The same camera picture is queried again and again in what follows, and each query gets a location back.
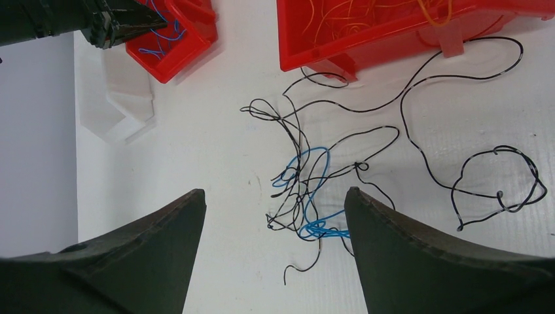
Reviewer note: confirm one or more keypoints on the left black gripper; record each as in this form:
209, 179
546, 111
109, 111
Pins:
104, 24

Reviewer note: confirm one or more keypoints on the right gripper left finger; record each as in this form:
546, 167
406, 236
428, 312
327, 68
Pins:
144, 266

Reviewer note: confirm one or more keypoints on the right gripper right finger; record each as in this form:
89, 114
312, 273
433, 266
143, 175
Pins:
406, 266

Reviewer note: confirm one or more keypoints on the red bin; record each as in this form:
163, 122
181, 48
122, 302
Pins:
191, 30
344, 37

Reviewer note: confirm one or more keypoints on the clear plastic bin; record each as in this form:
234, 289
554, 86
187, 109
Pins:
113, 95

